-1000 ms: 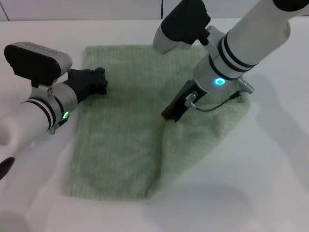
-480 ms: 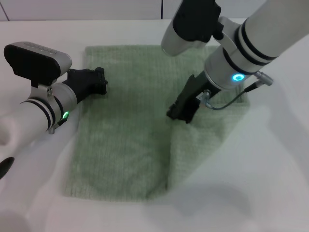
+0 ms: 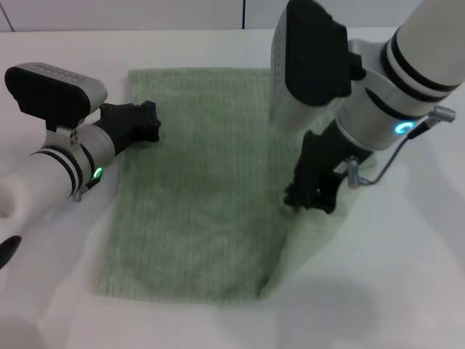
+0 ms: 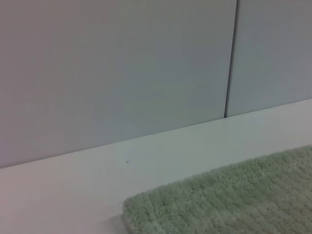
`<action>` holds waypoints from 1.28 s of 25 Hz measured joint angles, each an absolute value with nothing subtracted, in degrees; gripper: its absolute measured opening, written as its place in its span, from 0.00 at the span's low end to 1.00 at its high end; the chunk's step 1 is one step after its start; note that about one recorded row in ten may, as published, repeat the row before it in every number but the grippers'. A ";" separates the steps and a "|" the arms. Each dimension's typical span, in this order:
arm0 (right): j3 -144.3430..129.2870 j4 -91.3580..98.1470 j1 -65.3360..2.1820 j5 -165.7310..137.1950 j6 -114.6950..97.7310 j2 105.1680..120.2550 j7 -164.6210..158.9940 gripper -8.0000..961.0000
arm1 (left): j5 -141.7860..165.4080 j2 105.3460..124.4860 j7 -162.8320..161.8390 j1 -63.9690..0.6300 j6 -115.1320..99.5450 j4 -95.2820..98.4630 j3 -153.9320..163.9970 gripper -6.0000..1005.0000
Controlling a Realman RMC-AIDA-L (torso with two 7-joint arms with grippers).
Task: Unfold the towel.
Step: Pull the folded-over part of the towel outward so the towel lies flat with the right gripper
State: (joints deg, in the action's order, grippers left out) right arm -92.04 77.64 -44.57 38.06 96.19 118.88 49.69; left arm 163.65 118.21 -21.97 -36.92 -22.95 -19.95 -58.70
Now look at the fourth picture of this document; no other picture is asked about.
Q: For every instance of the green terry towel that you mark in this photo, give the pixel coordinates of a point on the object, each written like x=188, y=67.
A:
x=231, y=195

